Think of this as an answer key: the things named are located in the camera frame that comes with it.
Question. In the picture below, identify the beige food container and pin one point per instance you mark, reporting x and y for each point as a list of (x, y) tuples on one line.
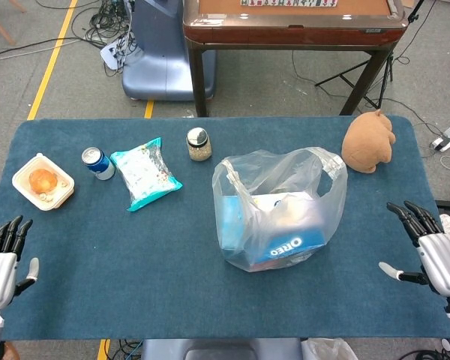
[(22, 187)]

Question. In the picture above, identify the brown mahjong table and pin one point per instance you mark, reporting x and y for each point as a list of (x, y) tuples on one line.
[(292, 32)]

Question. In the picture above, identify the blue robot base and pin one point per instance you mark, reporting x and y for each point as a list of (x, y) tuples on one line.
[(161, 63)]

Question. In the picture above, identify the clear plastic bag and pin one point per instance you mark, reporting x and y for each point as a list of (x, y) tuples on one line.
[(328, 350), (285, 176)]

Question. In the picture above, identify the white power strip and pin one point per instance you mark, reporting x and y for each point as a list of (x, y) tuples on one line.
[(110, 54), (448, 138)]

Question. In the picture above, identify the row of mahjong tiles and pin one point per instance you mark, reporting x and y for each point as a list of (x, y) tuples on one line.
[(288, 2)]

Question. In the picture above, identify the grey robot torso base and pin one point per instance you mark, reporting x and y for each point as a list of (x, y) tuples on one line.
[(210, 350)]

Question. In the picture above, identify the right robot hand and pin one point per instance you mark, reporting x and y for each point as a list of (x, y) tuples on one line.
[(444, 258)]

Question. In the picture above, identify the crumpled clear plastic bag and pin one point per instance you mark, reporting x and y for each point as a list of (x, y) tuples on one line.
[(328, 350)]

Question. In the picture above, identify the teal snack packet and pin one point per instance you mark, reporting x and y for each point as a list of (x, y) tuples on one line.
[(146, 172)]

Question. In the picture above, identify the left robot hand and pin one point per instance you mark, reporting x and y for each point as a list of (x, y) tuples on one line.
[(0, 270)]

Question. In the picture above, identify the black tripod stand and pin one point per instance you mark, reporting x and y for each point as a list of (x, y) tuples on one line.
[(378, 78)]

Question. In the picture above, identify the round bread bun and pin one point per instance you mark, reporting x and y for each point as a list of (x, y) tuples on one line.
[(43, 180)]

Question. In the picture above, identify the blue Oreo box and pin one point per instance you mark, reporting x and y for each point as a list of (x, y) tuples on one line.
[(288, 247)]

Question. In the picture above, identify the blue soda can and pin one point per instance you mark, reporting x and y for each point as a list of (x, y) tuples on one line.
[(99, 165)]

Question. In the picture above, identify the light blue carton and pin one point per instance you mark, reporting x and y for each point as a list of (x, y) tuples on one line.
[(230, 225)]

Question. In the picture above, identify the brown plush toy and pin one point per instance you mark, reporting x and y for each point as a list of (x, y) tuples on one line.
[(367, 142)]

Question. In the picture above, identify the blue table mat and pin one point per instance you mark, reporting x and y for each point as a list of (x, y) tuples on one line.
[(135, 262)]

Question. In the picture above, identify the white chair wooden legs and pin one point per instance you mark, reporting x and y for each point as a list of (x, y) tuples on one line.
[(2, 26)]

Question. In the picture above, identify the glass jar black lid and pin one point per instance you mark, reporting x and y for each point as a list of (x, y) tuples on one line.
[(199, 148)]

